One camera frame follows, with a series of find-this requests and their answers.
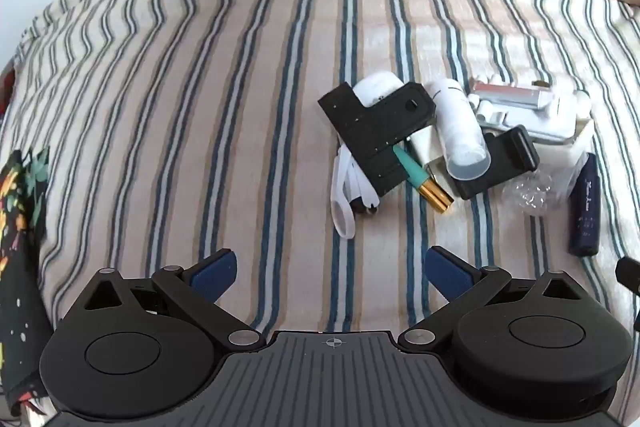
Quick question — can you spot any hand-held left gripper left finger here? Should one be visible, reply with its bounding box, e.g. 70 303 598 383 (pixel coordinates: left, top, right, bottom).
60 248 263 351

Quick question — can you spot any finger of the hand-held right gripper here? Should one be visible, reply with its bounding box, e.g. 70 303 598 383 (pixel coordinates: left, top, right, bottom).
616 256 640 298

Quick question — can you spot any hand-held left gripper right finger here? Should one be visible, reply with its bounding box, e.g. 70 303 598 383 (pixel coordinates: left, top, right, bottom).
397 246 601 352

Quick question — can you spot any dark blue tube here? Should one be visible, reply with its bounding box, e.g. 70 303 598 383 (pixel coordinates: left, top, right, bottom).
567 152 601 257

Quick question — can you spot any teal pen with gold cap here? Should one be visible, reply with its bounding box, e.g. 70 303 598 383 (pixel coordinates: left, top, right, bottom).
392 144 454 214

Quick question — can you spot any clear plastic bag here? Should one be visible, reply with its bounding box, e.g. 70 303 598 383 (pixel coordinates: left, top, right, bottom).
510 172 557 219

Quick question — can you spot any white cable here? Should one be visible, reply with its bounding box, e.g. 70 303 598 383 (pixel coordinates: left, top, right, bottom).
331 142 381 239

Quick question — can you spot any black phone clamp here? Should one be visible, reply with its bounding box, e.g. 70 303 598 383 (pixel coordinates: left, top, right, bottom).
450 126 541 200

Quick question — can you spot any white bottle with clear cap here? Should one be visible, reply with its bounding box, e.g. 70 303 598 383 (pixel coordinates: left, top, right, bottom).
430 78 491 180

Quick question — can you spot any black angled plastic bracket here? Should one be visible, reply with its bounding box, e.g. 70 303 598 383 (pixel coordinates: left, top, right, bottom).
318 82 438 198

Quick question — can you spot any white plastic frame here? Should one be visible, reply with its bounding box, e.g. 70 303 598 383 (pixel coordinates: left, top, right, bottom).
475 89 596 148

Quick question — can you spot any silver metal cylinder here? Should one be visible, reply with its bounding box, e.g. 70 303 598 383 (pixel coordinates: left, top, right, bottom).
470 79 551 110

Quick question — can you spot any white earbud case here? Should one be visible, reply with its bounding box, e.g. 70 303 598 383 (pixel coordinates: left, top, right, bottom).
352 74 408 108

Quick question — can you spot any dark floral cloth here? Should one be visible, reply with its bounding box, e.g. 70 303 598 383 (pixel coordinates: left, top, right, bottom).
0 147 56 427

